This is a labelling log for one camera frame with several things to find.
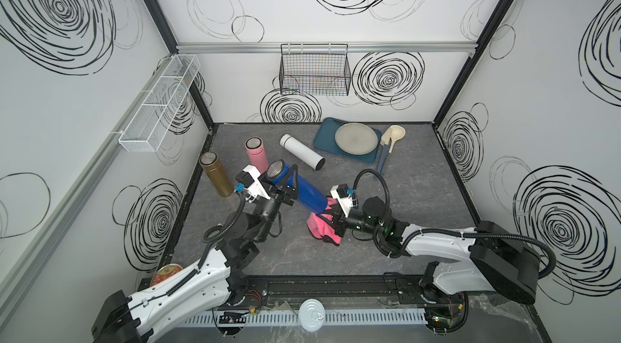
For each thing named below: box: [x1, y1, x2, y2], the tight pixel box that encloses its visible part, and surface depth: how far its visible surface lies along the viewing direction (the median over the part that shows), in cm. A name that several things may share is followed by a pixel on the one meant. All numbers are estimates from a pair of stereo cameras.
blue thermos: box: [265, 159, 329, 214], surface depth 67 cm
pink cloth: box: [307, 197, 342, 245], surface depth 74 cm
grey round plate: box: [334, 122, 379, 156], surface depth 116 cm
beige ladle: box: [388, 124, 406, 154], surface depth 115 cm
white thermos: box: [279, 133, 326, 171], surface depth 107 cm
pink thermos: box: [244, 135, 270, 174], surface depth 87 cm
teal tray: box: [313, 117, 382, 164], surface depth 117 cm
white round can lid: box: [298, 298, 326, 333], surface depth 67 cm
